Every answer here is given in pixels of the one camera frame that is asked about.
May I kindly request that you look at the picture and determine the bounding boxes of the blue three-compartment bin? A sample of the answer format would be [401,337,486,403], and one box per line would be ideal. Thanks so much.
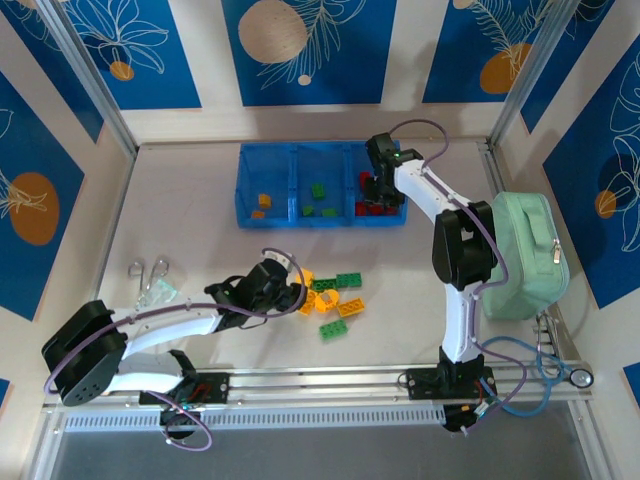
[234,142,409,230]

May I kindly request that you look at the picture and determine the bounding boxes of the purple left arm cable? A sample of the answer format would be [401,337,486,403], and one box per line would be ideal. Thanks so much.
[43,246,309,451]

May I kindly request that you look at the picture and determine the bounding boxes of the yellow arch lego piece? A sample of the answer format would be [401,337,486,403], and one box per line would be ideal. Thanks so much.
[314,289,341,314]

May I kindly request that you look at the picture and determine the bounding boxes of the aluminium mounting rail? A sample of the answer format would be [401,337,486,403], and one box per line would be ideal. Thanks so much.
[42,357,596,410]

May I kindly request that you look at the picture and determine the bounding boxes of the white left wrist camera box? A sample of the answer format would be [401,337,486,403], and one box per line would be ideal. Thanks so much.
[262,249,294,269]

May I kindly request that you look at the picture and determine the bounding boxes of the aluminium frame post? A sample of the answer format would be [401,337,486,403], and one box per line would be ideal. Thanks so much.
[37,0,139,157]
[487,0,584,149]

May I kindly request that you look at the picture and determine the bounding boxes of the yellow long lego brick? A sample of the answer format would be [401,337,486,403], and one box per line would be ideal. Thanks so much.
[298,289,320,317]
[336,297,367,319]

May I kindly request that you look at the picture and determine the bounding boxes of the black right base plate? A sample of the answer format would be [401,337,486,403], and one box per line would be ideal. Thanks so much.
[405,367,499,401]

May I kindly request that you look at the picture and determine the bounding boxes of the silver scissors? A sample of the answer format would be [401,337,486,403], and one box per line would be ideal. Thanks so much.
[127,256,171,304]

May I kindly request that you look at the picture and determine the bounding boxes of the mint green zipper pouch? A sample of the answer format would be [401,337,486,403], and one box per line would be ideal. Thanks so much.
[479,192,572,321]

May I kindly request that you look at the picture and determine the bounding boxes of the clear plastic packet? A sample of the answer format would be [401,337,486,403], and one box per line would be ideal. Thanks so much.
[135,278,180,307]

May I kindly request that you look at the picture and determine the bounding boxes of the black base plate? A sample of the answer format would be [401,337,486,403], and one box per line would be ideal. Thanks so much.
[405,367,499,401]
[138,372,230,406]

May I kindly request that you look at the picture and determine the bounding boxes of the black electronics module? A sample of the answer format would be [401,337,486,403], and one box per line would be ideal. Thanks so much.
[159,403,202,432]
[442,402,496,436]

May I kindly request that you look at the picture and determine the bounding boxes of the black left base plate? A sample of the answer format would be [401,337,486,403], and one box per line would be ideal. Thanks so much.
[138,372,230,406]

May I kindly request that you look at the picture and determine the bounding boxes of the white slotted cable duct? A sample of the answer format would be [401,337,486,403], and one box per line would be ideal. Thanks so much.
[62,404,447,434]

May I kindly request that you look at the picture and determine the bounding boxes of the blue tube stethoscope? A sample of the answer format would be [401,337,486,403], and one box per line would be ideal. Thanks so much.
[482,312,596,419]

